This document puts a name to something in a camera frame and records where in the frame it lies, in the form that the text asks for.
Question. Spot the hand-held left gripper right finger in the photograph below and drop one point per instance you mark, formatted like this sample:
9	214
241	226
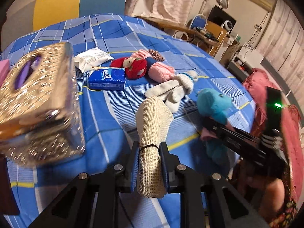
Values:
163	165

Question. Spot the pink cardboard box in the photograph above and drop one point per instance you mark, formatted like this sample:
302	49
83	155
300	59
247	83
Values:
3	70

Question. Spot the dark maroon object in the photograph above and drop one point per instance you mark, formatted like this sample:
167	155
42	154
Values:
8	185

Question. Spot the blue plush toy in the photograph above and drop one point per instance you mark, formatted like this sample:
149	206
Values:
211	102

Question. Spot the blue tissue packet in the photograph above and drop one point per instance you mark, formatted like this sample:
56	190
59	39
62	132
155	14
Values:
106	78

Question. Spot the pale window curtain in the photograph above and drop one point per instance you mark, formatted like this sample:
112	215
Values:
285	40

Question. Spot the white round device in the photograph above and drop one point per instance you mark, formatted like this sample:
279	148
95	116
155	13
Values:
228	25

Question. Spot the gold glitter tissue box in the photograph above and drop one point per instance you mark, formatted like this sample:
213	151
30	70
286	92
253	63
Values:
35	95

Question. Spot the white cabinet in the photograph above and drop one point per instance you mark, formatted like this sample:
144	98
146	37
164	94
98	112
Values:
249	54

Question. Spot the blue plaid blanket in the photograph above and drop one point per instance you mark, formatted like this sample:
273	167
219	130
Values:
114	35

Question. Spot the beige patterned curtain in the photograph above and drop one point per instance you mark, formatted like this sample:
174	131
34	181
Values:
171	0

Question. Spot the person's right hand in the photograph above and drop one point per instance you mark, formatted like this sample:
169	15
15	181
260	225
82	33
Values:
266	194

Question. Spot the wooden desk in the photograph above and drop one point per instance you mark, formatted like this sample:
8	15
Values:
209	42

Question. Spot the leopard print scrunchie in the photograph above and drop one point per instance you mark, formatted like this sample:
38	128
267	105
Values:
159	56

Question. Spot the pink quilt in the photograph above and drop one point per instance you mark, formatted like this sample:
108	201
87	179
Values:
256	83

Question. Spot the air conditioner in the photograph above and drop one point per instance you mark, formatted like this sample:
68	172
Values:
256	0

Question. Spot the white tissue packet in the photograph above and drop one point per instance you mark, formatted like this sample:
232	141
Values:
92	57

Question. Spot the pink towel roll blue band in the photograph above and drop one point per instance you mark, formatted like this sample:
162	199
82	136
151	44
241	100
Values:
161	72

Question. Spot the white plush bunny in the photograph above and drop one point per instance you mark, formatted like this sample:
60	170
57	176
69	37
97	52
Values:
175	85

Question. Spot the grey yellow blue padded headboard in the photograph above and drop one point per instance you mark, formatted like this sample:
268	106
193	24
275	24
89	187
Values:
57	7

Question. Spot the beige mesh cloth roll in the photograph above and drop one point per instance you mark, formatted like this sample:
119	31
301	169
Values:
152	123

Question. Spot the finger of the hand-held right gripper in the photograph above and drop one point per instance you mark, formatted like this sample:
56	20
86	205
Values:
244	148
228	131

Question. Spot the red plush doll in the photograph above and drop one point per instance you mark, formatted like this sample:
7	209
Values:
135	68

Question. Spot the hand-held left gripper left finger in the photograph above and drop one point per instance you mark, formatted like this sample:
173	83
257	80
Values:
134	162

